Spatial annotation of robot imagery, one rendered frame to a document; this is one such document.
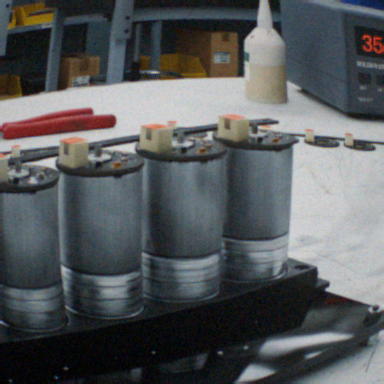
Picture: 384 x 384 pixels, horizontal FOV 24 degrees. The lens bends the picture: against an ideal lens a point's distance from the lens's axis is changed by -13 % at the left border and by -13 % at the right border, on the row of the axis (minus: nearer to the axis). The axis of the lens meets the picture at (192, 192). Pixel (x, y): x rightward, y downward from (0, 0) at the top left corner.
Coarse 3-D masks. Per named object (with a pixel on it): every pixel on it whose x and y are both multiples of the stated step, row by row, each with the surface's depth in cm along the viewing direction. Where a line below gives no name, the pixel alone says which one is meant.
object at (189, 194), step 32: (160, 160) 27; (192, 160) 27; (224, 160) 28; (160, 192) 27; (192, 192) 27; (160, 224) 28; (192, 224) 28; (160, 256) 28; (192, 256) 28; (160, 288) 28; (192, 288) 28
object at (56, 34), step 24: (48, 0) 330; (72, 0) 306; (96, 0) 286; (144, 0) 281; (168, 0) 285; (192, 0) 289; (216, 0) 293; (240, 0) 297; (120, 48) 285; (48, 72) 340; (120, 72) 288
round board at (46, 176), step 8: (24, 168) 25; (32, 168) 25; (40, 168) 25; (48, 168) 25; (8, 176) 24; (16, 176) 24; (32, 176) 25; (40, 176) 24; (48, 176) 25; (56, 176) 25; (0, 184) 24; (8, 184) 24; (16, 184) 24; (24, 184) 24; (32, 184) 24; (40, 184) 24; (48, 184) 24
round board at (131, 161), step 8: (88, 152) 27; (104, 152) 27; (112, 152) 27; (120, 152) 27; (128, 152) 27; (56, 160) 26; (96, 160) 26; (112, 160) 26; (120, 160) 26; (128, 160) 26; (136, 160) 26; (144, 160) 26; (64, 168) 26; (72, 168) 25; (80, 168) 25; (88, 168) 25; (96, 168) 25; (104, 168) 25; (112, 168) 25; (120, 168) 25; (128, 168) 26; (136, 168) 26
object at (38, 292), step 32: (0, 192) 24; (32, 192) 24; (0, 224) 24; (32, 224) 24; (0, 256) 24; (32, 256) 24; (0, 288) 24; (32, 288) 24; (0, 320) 25; (32, 320) 24; (64, 320) 25
